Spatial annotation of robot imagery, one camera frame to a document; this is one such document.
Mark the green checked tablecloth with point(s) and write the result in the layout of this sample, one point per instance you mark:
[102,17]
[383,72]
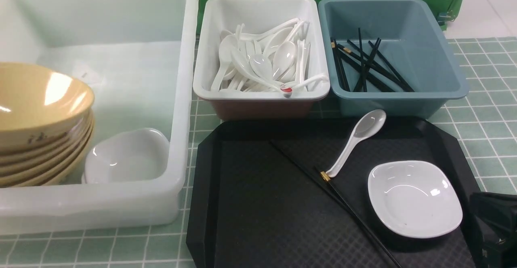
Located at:
[484,122]

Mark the white soup spoon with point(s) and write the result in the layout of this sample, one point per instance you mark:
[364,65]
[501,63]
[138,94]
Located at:
[366,127]

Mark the white spoon of bin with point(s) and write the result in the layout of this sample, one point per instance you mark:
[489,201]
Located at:
[228,43]
[283,59]

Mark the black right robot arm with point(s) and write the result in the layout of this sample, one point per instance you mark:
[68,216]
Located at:
[499,213]

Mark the white spoon center of bin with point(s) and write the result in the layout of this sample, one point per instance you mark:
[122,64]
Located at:
[283,59]

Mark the large translucent white tub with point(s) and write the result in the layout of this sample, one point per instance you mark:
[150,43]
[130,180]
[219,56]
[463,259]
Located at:
[137,56]

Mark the white square dish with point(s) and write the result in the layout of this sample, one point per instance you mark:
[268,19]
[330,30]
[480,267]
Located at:
[414,199]
[136,155]

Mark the yellow noodle bowl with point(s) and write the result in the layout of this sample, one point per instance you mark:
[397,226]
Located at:
[38,105]

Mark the white spoon red dot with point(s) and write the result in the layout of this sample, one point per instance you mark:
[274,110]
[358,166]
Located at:
[287,88]

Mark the white spoon bin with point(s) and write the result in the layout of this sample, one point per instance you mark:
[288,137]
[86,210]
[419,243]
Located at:
[248,90]

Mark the black chopstick gold band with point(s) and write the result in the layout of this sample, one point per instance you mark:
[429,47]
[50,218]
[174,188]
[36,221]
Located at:
[359,221]

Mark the stack of yellow bowls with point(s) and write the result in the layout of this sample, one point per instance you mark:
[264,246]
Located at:
[34,167]

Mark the black chopstick gold tip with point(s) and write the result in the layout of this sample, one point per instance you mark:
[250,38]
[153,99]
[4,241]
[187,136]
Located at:
[354,60]

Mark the white square dish in tub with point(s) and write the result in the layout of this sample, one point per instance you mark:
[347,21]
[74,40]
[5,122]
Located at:
[136,155]

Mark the white spoon left of bin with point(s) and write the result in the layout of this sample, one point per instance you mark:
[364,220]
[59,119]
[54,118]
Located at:
[228,43]

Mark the black serving tray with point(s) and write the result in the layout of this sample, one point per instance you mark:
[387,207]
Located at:
[252,208]

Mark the black chopstick in bin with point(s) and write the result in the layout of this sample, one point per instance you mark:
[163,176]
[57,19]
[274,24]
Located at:
[364,73]

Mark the blue-grey chopstick bin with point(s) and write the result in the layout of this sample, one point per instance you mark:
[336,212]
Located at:
[406,48]

